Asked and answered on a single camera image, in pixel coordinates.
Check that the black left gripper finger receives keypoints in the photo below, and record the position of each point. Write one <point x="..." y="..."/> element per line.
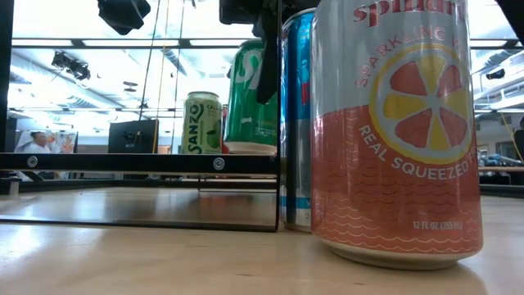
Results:
<point x="268" y="61"/>

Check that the green Sprite can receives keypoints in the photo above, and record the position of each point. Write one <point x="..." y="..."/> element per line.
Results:
<point x="245" y="114"/>

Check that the blue Red Bull can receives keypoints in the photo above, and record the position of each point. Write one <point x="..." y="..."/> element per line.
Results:
<point x="296" y="123"/>

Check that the pale green Sanzo can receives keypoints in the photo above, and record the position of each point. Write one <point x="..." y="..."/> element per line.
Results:
<point x="200" y="131"/>

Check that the pink Spindrift grapefruit can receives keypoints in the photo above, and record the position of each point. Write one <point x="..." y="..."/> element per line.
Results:
<point x="393" y="184"/>

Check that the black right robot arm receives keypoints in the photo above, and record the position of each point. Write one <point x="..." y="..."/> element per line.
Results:
<point x="516" y="12"/>

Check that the black box monitor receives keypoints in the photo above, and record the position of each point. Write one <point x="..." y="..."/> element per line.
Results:
<point x="133" y="137"/>

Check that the black ceiling-mounted device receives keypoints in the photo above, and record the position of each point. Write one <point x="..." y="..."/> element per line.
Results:
<point x="73" y="67"/>

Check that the colourful poster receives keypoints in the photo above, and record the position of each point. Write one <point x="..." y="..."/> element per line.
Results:
<point x="65" y="141"/>

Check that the small black ceiling fixture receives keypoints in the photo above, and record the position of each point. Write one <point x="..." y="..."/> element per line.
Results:
<point x="495" y="74"/>

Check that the person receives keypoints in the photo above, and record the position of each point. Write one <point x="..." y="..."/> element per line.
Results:
<point x="39" y="143"/>

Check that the black aluminium table frame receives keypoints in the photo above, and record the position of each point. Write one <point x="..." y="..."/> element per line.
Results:
<point x="82" y="186"/>

